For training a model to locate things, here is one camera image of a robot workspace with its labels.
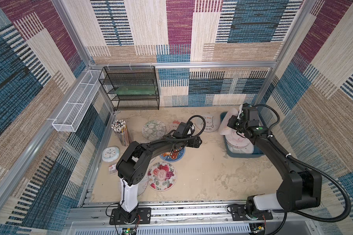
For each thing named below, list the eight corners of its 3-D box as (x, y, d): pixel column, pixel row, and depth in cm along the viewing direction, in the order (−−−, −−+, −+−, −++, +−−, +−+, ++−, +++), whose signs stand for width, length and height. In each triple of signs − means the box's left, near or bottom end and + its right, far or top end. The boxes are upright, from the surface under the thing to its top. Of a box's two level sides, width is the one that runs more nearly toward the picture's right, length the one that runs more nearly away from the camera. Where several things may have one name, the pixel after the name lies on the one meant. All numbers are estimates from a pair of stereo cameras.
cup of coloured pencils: (120, 146, 101) (109, 129, 86) (122, 137, 106) (113, 119, 91) (131, 146, 101) (122, 129, 86) (133, 136, 106) (125, 119, 91)
